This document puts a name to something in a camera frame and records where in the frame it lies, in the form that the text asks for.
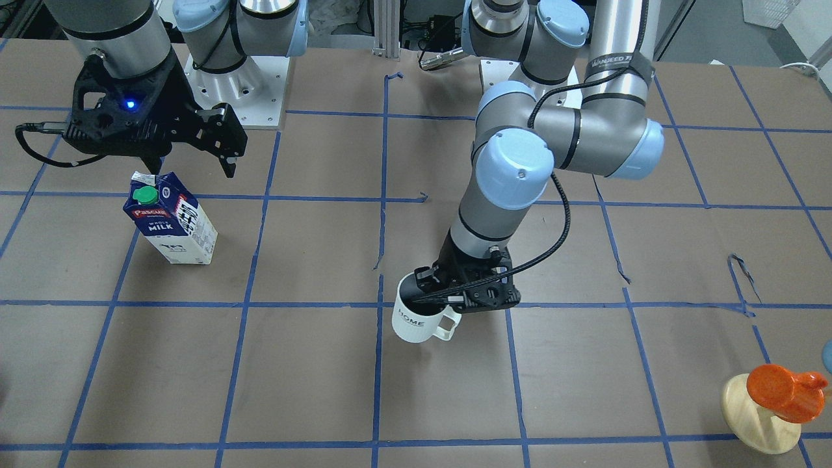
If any wooden mug tree stand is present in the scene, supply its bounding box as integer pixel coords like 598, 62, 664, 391
720, 373, 806, 455

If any orange mug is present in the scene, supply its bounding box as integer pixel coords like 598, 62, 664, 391
746, 363, 829, 424

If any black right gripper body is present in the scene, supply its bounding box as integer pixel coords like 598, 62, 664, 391
62, 51, 202, 159

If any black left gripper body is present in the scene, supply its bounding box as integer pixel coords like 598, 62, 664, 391
434, 234, 521, 314

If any blue white milk carton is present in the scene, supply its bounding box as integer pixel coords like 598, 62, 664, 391
123, 172, 218, 265

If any aluminium frame post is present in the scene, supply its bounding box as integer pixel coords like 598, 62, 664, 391
372, 0, 403, 61

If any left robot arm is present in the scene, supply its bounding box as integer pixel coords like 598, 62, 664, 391
395, 1, 664, 318

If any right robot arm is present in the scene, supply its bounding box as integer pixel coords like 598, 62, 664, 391
16, 1, 309, 178

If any white ceramic mug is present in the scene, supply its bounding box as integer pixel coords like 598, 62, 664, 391
391, 272, 462, 343

